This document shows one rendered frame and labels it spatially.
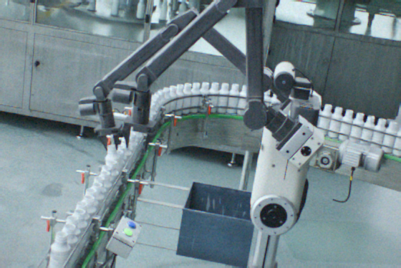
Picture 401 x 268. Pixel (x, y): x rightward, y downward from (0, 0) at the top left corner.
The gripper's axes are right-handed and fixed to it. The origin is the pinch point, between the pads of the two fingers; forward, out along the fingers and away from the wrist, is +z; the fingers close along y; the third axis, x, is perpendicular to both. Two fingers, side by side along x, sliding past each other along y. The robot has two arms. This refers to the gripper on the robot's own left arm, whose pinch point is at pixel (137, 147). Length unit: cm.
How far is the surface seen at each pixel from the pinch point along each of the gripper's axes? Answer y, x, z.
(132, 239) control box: 3.8, -9.0, 29.5
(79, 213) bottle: -15.6, -6.7, 24.6
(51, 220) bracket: -26.2, -2.3, 31.5
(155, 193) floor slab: -29, 275, 140
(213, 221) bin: 27, 56, 48
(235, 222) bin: 36, 56, 47
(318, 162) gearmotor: 72, 156, 51
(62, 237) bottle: -15.0, -27.6, 23.4
